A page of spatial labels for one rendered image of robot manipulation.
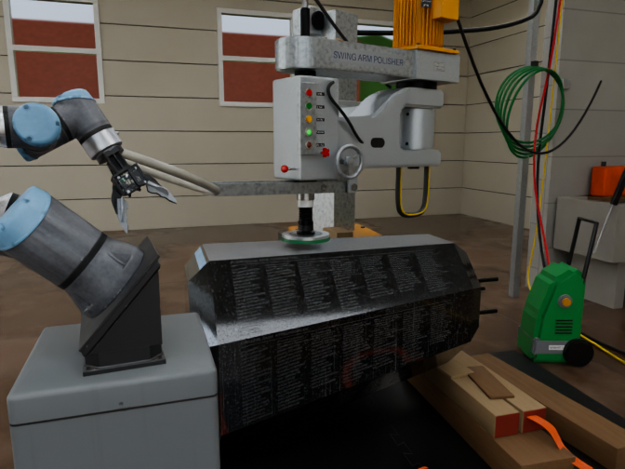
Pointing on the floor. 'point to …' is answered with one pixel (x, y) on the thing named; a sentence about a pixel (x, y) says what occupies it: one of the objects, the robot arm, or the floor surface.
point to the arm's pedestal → (117, 406)
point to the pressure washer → (557, 311)
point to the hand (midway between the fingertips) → (152, 219)
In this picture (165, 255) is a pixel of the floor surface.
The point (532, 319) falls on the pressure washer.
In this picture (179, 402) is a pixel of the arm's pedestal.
